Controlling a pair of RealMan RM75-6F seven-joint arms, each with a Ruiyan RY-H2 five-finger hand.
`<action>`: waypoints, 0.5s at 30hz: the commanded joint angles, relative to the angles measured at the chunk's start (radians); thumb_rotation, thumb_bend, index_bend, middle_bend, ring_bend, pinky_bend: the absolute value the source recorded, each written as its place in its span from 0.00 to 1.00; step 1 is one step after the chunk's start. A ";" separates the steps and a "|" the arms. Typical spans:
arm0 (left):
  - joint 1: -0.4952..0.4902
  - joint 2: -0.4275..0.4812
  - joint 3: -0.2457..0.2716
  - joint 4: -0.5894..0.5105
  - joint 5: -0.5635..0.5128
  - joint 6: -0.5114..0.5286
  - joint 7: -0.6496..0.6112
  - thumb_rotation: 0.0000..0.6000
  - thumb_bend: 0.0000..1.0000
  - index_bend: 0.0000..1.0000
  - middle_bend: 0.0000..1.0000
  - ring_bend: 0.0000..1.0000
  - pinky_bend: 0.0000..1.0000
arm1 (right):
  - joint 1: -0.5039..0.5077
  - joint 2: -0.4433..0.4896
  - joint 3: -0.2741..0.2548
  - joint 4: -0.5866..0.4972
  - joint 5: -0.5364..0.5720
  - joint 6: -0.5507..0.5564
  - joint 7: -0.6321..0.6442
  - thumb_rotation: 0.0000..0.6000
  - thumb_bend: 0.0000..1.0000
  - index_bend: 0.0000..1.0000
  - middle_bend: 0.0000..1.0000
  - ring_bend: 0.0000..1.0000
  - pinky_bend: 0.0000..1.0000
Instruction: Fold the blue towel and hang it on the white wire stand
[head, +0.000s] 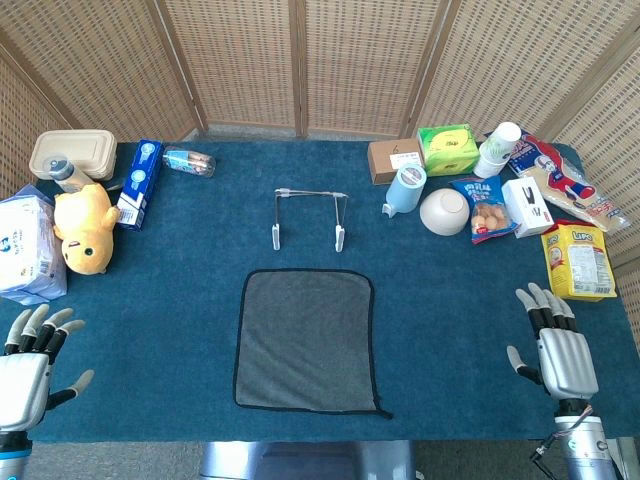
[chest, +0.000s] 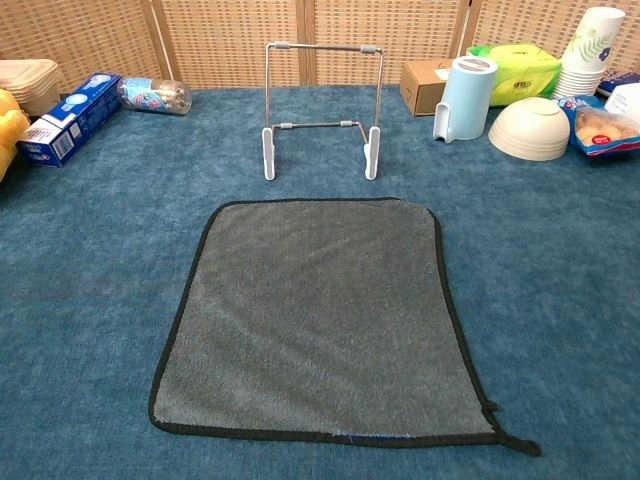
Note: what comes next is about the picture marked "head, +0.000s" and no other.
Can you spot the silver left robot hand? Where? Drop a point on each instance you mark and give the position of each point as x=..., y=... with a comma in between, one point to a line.
x=25, y=380

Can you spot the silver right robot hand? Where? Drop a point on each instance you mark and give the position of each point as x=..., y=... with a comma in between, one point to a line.
x=567, y=360

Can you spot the grey and blue cloth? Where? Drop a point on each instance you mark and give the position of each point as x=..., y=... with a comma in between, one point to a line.
x=305, y=340

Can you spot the metal wire stand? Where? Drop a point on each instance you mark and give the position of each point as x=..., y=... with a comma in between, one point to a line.
x=276, y=235

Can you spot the yellow Lipo snack bag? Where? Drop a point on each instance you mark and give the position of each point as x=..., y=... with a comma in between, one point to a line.
x=575, y=260

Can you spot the white tissue pack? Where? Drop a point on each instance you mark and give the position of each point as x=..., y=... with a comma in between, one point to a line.
x=25, y=250

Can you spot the white stapler box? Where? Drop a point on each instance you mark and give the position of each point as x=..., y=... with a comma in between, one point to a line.
x=525, y=207

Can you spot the teal carpet table cover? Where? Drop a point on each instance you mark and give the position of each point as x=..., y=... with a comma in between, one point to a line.
x=175, y=325

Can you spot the blue cookie snack bag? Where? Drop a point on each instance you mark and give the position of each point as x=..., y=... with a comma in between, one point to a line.
x=487, y=215

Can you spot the yellow plush toy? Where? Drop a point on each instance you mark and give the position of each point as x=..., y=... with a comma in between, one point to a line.
x=82, y=220

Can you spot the red blue noodle package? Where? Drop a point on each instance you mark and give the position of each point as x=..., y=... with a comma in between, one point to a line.
x=560, y=180

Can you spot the beige upturned bowl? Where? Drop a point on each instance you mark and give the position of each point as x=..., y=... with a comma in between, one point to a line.
x=444, y=212

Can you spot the beige bottle grey cap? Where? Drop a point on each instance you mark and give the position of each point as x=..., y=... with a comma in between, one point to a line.
x=67, y=175

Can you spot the white paper cup stack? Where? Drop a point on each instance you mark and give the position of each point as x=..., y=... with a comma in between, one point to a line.
x=495, y=150

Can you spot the blue toothpaste box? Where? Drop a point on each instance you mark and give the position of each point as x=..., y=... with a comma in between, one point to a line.
x=140, y=185

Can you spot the light blue cylindrical mug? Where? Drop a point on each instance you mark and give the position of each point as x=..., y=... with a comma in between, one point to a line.
x=405, y=192

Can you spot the beige lunch box container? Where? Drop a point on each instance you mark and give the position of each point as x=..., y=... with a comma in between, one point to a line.
x=75, y=147

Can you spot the green tissue pack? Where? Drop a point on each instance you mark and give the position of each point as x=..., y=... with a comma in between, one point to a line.
x=447, y=147

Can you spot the brown cardboard box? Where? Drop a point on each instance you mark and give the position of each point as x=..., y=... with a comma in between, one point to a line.
x=387, y=160

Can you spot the clear plastic snack bottle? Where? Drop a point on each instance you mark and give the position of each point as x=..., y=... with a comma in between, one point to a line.
x=190, y=161

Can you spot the silver robot torso base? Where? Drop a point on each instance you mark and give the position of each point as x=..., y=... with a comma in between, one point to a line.
x=300, y=462

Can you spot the wicker folding screen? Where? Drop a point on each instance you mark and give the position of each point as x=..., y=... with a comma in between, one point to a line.
x=250, y=60

